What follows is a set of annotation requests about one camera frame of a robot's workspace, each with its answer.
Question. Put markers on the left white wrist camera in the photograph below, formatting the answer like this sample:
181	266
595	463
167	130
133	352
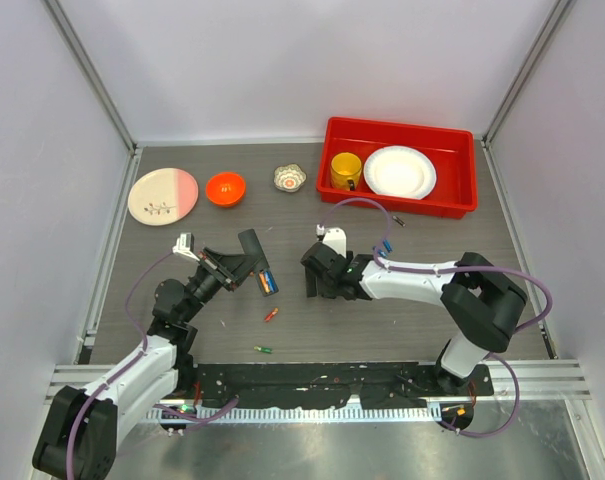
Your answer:
184	247

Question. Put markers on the black battery near bin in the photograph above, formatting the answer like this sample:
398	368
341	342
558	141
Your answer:
399	221

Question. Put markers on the red plastic bin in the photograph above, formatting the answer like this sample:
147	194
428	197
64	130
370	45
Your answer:
450	150

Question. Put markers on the white slotted cable duct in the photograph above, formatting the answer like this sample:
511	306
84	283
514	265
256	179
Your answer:
349	414

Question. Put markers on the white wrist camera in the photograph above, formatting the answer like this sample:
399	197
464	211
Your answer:
184	247
333	237

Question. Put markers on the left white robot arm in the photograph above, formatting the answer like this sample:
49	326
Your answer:
85	426

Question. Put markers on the green battery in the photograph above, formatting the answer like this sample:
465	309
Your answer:
263	348

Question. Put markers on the black remote control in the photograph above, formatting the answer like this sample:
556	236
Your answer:
251	246

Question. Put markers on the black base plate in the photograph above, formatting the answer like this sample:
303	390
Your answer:
320	386

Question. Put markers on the white paper plate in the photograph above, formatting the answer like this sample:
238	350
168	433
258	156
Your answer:
401	172

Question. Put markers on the red orange battery centre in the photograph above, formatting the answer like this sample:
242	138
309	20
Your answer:
271	315

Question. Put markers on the orange bowl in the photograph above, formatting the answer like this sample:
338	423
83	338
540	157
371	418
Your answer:
226	189

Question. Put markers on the yellow mug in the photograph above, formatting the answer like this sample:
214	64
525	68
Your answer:
345	171

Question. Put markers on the small floral bowl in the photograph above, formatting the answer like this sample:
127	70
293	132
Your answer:
289	178

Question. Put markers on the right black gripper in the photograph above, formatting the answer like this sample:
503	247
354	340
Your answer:
324	290

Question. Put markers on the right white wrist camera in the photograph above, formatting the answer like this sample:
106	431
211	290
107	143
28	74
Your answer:
333	237

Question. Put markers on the pink and cream plate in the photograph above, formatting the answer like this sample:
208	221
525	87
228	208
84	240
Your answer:
163	197

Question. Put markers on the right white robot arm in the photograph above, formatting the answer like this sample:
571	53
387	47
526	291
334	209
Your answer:
484	304

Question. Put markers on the black battery cover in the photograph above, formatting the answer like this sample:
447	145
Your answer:
311	284

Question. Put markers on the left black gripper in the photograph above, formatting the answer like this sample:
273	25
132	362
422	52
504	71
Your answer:
232	268

